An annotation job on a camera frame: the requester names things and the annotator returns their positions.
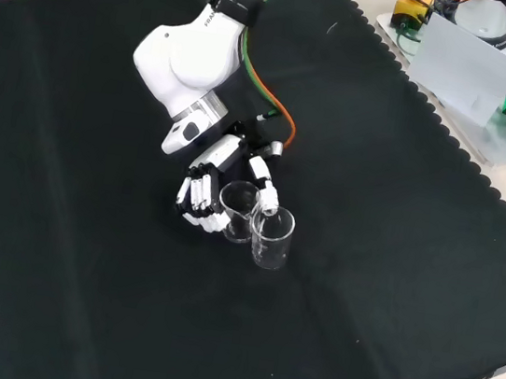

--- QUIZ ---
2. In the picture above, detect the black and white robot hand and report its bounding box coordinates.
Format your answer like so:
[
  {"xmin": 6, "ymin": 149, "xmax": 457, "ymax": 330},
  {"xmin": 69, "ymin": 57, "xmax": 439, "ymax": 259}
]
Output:
[{"xmin": 170, "ymin": 113, "xmax": 291, "ymax": 244}]

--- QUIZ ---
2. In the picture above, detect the clear glass beaker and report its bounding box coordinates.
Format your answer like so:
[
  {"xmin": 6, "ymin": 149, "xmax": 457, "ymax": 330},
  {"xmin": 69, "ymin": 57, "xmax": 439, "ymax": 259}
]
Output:
[
  {"xmin": 245, "ymin": 202, "xmax": 299, "ymax": 274},
  {"xmin": 212, "ymin": 177, "xmax": 265, "ymax": 246}
]

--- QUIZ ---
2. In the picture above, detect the black bench cloth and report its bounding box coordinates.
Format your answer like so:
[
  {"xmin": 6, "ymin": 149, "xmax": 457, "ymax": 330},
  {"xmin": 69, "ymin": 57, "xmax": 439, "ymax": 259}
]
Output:
[{"xmin": 0, "ymin": 0, "xmax": 506, "ymax": 379}]

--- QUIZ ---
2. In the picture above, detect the yellow stop button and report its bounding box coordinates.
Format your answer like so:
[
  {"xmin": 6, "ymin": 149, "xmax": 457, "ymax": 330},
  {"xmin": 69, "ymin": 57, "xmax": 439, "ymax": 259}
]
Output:
[{"xmin": 391, "ymin": 0, "xmax": 435, "ymax": 34}]

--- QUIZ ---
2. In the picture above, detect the pale board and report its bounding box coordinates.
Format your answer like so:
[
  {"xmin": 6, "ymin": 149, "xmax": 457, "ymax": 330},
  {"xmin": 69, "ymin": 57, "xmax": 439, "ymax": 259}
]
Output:
[{"xmin": 401, "ymin": 9, "xmax": 506, "ymax": 131}]

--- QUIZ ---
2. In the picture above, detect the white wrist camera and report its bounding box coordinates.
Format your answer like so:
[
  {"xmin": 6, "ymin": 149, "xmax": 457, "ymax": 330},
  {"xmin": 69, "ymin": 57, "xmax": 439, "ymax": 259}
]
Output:
[{"xmin": 159, "ymin": 109, "xmax": 208, "ymax": 161}]

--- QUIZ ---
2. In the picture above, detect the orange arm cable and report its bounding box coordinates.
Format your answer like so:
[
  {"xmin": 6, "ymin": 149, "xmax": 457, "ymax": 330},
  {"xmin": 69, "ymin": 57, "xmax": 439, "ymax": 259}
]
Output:
[{"xmin": 233, "ymin": 0, "xmax": 316, "ymax": 152}]

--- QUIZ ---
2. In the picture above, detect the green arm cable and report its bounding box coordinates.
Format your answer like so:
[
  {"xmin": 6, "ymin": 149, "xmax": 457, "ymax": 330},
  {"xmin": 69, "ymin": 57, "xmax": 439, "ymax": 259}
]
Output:
[{"xmin": 231, "ymin": 0, "xmax": 296, "ymax": 124}]

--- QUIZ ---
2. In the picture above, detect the grey base plate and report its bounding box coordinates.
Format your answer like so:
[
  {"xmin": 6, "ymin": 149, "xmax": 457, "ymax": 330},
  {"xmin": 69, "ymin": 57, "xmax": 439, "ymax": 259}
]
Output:
[{"xmin": 356, "ymin": 8, "xmax": 506, "ymax": 169}]

